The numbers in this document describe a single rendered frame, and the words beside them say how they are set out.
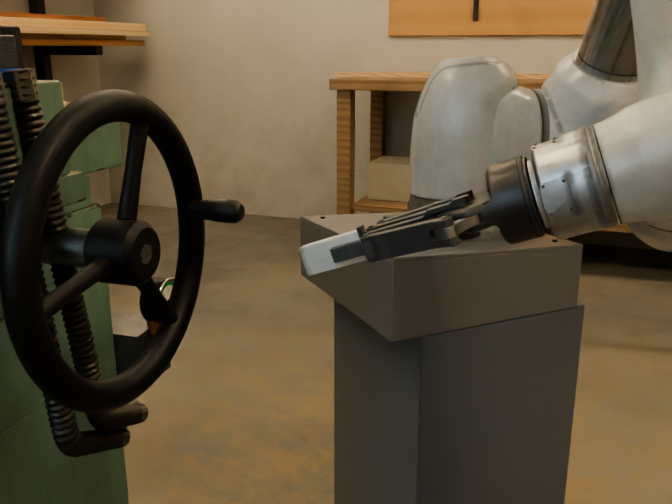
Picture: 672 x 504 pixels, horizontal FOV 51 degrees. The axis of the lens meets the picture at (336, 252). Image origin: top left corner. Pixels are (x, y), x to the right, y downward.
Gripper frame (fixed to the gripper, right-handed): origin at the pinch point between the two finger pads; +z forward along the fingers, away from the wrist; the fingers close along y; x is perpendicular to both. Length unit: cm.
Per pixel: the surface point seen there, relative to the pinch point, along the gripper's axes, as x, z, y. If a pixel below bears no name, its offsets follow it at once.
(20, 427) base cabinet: 7.8, 39.3, 8.4
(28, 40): -97, 195, -217
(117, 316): 3.1, 41.5, -16.1
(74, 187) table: -14.6, 21.1, 6.9
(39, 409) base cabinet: 7.3, 39.1, 5.2
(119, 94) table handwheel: -20.3, 9.4, 11.3
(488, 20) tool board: -38, 7, -317
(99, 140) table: -19.9, 29.4, -11.1
